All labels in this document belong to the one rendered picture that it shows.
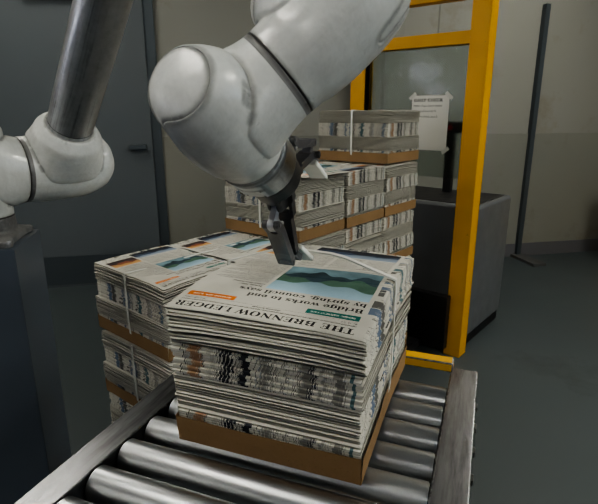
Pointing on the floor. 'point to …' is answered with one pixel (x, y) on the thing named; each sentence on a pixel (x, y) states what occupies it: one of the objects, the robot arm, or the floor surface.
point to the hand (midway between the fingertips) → (310, 213)
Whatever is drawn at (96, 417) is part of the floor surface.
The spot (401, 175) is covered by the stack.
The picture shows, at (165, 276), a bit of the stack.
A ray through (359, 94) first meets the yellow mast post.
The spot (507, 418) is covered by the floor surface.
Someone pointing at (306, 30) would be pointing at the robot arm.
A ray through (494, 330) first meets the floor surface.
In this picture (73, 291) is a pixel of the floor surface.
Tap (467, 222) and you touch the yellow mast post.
